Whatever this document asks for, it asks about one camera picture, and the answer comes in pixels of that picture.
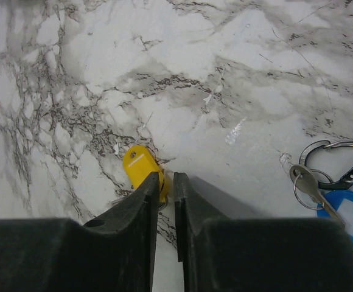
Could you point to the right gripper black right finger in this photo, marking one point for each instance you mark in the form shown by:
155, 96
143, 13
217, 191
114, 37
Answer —
276, 254

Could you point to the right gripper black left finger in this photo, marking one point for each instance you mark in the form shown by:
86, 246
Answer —
112, 252

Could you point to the yellow key tag with key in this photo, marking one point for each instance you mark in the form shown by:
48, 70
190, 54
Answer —
137, 164

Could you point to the blue key tag with key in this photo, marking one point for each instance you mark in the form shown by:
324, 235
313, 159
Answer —
336, 204

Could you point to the black S-shaped carabiner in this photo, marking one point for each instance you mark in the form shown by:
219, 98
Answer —
339, 158

